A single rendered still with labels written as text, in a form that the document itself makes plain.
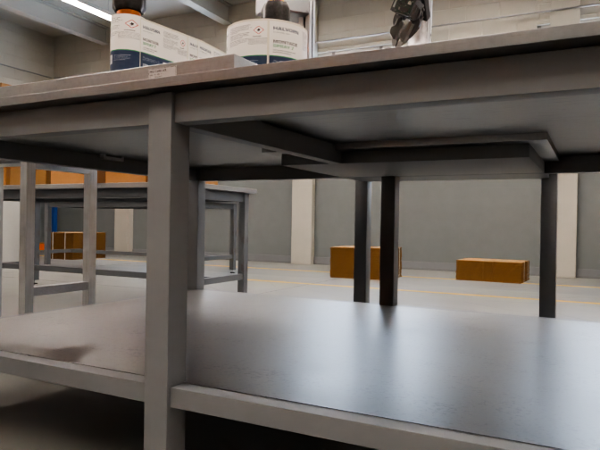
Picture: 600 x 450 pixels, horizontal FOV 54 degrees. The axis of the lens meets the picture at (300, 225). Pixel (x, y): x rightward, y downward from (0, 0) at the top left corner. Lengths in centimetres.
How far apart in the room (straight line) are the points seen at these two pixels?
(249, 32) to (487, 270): 498
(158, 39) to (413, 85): 85
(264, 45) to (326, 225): 653
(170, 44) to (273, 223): 667
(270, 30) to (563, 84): 73
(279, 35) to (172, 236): 55
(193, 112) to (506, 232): 626
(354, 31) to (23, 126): 686
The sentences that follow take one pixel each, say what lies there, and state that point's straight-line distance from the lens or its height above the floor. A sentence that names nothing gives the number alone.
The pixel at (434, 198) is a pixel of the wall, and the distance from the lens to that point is 740.
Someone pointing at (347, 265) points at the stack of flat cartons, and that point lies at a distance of 603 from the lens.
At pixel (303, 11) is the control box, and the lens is 220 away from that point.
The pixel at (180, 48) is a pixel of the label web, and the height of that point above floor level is 102.
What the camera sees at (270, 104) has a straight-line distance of 109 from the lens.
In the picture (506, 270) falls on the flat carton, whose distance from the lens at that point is 613.
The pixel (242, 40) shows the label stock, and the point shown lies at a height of 98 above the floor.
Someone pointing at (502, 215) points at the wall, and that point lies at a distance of 725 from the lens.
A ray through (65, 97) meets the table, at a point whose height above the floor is 81.
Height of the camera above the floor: 55
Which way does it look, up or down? level
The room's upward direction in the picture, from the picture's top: 1 degrees clockwise
